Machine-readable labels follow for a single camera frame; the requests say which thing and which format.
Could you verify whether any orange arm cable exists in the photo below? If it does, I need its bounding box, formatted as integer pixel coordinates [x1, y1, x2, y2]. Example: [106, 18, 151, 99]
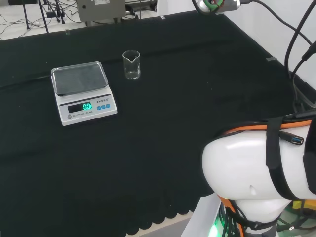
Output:
[221, 119, 312, 136]

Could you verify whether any clear glass beaker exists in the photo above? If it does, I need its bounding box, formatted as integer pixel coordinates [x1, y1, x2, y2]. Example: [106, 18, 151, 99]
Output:
[122, 50, 141, 80]

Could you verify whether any white electronic balance steel pan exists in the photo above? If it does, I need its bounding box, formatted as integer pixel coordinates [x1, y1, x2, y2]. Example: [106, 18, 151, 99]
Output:
[51, 61, 118, 126]

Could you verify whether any black tripod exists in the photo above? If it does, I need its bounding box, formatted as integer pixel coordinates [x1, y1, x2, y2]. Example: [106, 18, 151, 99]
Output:
[54, 0, 66, 25]
[23, 0, 50, 34]

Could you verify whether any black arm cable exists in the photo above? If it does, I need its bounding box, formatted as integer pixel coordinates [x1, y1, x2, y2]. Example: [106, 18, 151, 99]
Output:
[284, 0, 316, 109]
[239, 0, 314, 46]

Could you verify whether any grey metal box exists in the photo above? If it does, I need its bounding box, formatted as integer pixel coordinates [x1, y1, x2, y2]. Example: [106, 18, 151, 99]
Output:
[76, 0, 127, 26]

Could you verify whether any black plug cable blue socket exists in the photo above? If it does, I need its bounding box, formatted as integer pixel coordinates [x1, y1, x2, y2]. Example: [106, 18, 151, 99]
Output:
[278, 131, 304, 146]

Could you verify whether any black bench cloth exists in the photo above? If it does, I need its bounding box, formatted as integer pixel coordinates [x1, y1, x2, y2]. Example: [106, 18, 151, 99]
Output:
[0, 10, 316, 237]

